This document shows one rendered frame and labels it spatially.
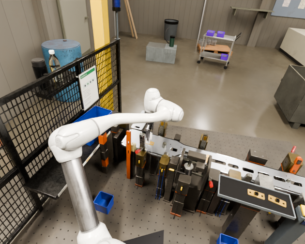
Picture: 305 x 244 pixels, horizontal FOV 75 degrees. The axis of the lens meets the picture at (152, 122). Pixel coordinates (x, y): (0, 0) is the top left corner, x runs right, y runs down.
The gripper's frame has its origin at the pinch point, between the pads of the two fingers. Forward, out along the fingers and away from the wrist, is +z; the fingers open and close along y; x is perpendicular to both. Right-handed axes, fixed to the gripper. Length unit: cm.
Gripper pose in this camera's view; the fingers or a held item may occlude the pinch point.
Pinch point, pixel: (148, 138)
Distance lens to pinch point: 152.9
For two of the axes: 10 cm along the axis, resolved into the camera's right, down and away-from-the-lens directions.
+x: -9.5, -2.4, 2.1
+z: -0.7, 8.0, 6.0
